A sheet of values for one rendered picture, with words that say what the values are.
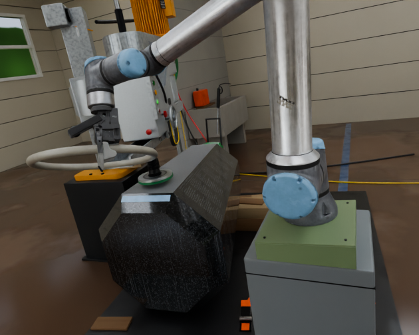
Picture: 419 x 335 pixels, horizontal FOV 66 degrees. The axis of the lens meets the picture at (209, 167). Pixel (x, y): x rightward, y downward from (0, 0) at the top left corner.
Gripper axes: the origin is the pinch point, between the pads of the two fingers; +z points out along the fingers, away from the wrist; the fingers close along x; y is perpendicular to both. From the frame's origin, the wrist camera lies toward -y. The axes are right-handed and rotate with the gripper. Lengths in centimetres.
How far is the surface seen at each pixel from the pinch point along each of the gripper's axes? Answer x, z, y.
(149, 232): 76, 30, 28
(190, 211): 61, 21, 50
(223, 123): 330, -95, 205
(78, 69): 148, -97, -1
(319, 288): -26, 46, 61
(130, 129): 70, -29, 22
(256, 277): -12, 43, 47
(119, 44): 49, -69, 17
